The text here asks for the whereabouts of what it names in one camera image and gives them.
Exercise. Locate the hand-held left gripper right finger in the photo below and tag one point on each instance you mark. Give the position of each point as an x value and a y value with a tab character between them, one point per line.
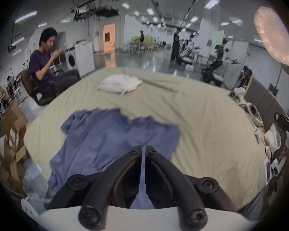
180	191

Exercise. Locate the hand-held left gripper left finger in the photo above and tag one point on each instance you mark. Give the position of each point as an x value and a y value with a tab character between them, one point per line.
100	191

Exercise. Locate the blue shirt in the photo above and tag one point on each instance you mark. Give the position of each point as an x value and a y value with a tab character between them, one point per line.
98	141

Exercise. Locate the person's right forearm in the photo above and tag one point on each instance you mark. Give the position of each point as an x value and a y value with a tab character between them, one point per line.
278	185

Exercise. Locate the person's right hand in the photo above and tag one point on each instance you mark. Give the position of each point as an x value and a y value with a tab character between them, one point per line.
287	156

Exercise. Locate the white plastic bag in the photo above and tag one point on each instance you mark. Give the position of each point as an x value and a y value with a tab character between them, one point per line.
273	136

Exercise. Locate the spare white gripper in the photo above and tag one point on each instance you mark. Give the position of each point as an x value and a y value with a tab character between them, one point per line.
239	94
254	112

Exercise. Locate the grey padded headboard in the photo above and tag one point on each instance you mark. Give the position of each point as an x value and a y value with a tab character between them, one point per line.
262	95

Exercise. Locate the clear bubble wrap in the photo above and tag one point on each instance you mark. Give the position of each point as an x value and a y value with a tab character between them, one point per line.
33	177

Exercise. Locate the group of people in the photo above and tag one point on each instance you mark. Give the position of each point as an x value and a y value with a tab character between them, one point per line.
246	74
0	94

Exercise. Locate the round pale floor lamp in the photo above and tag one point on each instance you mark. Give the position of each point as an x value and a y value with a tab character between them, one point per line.
274	35

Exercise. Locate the black robot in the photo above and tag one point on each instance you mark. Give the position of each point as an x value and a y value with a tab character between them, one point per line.
214	67

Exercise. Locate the pile of cardboard cartons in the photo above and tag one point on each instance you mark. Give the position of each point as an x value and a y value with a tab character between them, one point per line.
12	129

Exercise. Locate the white cloth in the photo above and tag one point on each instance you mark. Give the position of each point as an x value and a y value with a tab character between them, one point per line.
120	83

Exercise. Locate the brown office chair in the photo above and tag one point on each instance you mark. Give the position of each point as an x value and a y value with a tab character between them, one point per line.
26	83

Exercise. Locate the white washing machine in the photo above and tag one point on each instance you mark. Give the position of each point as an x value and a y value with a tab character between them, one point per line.
84	59

